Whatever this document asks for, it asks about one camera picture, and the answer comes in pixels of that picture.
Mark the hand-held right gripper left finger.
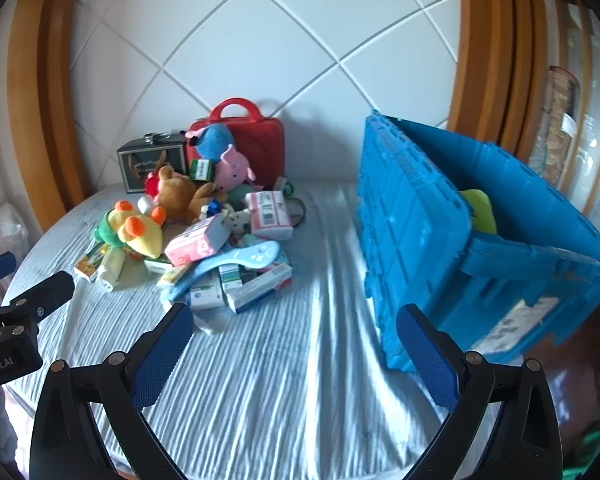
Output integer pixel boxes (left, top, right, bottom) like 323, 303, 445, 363
28, 303, 196, 480

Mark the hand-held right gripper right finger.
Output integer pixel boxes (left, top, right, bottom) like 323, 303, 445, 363
395, 303, 563, 480

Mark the yellow green tissue packet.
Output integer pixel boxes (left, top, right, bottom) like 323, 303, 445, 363
96, 246, 129, 292

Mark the green yellow plush duck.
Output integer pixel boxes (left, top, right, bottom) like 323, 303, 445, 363
91, 200, 168, 260

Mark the pink tissue packet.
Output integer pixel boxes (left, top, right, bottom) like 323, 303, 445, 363
245, 190, 295, 240
166, 216, 231, 267

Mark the long white medicine box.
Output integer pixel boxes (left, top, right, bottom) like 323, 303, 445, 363
227, 262, 293, 313

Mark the blue plastic crate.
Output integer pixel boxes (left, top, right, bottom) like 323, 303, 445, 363
356, 109, 600, 375

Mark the white bear plush orange dress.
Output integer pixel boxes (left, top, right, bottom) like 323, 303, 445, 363
223, 208, 253, 238

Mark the white orange medicine box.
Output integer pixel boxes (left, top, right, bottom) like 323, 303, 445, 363
74, 242, 106, 281

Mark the clear plastic bag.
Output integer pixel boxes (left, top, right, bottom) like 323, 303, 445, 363
0, 202, 28, 241

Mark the white green medicine box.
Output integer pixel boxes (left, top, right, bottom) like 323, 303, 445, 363
219, 264, 244, 292
189, 280, 227, 311

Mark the yellow green flat box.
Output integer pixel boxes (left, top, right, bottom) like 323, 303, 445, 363
156, 262, 195, 289

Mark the light blue plastic toy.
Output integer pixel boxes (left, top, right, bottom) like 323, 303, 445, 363
161, 240, 282, 308

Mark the dark grey box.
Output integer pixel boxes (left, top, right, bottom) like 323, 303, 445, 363
117, 131, 188, 195

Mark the lime green soft object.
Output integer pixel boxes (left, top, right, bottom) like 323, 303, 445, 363
461, 188, 498, 236

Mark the brown bear plush toy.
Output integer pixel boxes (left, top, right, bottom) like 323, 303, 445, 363
144, 165, 217, 224

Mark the small green box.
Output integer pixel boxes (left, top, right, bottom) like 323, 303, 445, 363
189, 158, 216, 182

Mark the pink pig plush toy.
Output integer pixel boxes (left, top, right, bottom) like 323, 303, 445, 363
215, 145, 257, 211

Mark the blue pink plush toy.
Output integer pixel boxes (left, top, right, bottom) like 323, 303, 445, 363
185, 125, 237, 163

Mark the red carry case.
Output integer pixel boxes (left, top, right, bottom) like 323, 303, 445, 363
187, 97, 286, 193

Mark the glass door with wooden slats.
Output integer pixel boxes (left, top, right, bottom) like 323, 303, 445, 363
550, 0, 600, 241

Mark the wooden door frame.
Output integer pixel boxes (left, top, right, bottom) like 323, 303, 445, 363
447, 0, 551, 166
7, 0, 88, 233

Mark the black cord loop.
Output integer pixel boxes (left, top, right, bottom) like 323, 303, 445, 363
285, 197, 307, 226

